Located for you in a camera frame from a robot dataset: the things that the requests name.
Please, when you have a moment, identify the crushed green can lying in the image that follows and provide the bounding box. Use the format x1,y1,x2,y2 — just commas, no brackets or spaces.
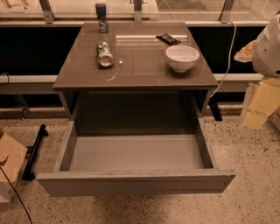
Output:
96,41,113,67

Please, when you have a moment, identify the white ceramic bowl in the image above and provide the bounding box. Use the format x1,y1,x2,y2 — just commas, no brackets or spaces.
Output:
165,45,200,73

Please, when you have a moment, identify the white cable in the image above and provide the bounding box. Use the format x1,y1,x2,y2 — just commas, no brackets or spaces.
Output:
209,19,237,99

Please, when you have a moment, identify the cardboard box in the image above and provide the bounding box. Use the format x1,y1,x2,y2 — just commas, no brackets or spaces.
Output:
0,129,27,203

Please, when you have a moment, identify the grey top drawer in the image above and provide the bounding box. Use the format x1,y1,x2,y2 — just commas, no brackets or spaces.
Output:
36,92,236,198

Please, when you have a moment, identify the black metal bar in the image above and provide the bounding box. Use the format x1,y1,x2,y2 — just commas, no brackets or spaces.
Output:
22,124,48,181

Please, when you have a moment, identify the black cable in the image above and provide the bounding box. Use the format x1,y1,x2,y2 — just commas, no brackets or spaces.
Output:
0,156,33,224

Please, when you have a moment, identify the grey drawer cabinet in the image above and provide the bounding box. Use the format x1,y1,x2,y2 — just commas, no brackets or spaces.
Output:
53,23,217,136

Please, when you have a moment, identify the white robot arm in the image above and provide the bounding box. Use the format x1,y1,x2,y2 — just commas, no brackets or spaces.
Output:
234,13,280,135

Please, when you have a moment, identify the upright blue drink can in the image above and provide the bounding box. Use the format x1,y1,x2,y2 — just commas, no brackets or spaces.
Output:
95,3,109,33

